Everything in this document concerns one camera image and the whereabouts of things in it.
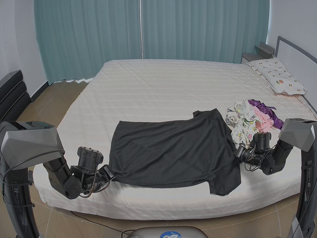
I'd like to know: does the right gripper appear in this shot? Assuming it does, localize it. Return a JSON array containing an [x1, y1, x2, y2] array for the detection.
[[234, 145, 250, 162]]

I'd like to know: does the bed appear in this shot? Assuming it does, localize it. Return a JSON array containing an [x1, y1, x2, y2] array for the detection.
[[32, 36, 317, 218]]

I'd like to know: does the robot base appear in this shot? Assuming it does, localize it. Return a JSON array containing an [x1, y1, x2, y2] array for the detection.
[[126, 226, 208, 238]]

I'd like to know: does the pink garment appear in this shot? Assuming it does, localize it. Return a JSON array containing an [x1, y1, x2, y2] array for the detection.
[[255, 108, 274, 134]]

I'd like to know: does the black cable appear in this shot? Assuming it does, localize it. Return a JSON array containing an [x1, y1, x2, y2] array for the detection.
[[71, 210, 135, 235]]

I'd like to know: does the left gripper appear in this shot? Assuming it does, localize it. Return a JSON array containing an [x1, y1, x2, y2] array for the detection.
[[96, 165, 116, 185]]

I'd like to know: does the white printed pillow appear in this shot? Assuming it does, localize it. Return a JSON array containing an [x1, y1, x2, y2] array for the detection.
[[248, 58, 308, 96]]

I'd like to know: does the blue-green curtain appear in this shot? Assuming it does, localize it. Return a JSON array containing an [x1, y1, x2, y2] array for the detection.
[[140, 0, 272, 64], [33, 0, 143, 86]]

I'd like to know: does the black chest of drawers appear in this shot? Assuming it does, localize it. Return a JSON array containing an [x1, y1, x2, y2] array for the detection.
[[0, 70, 33, 122]]

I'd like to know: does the black T-shirt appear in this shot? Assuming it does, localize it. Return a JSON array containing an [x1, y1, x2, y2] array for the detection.
[[109, 108, 242, 197]]

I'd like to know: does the white printed garment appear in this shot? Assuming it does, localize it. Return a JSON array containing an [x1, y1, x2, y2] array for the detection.
[[225, 98, 259, 149]]

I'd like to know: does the grey white bedside table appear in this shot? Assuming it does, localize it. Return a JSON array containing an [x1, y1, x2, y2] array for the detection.
[[241, 41, 275, 64]]

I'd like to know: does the purple garment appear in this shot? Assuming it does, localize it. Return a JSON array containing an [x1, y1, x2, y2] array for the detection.
[[248, 99, 285, 130]]

